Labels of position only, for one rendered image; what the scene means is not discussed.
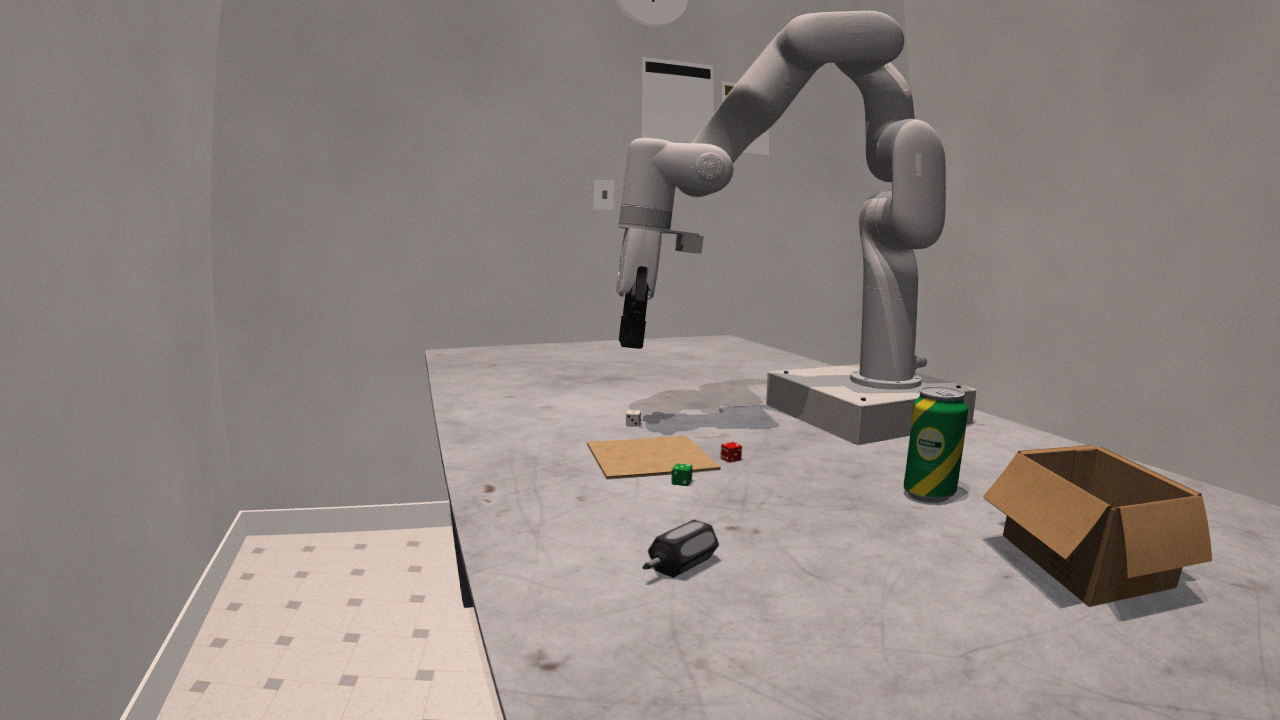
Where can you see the green die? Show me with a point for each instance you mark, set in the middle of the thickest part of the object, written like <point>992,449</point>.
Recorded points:
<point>682,474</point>

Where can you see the green soda can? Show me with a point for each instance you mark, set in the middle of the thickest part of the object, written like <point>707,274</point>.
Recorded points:
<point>936,443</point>

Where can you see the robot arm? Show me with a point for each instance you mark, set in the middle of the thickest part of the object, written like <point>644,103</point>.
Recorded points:
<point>892,223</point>

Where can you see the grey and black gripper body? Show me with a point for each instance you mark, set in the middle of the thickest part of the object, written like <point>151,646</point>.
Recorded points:
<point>641,247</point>

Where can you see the tan mat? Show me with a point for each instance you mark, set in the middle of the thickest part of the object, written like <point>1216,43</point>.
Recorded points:
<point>649,456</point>

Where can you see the open brown cardboard box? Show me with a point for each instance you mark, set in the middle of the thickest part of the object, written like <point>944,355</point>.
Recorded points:
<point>1151,537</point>

